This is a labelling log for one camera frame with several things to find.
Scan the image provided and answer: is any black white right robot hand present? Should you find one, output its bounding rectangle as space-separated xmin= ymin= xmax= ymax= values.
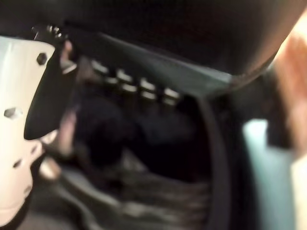
xmin=0 ymin=0 xmax=307 ymax=217

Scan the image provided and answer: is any grey front-load washing machine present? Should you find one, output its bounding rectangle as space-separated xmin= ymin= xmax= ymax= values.
xmin=24 ymin=71 xmax=307 ymax=230

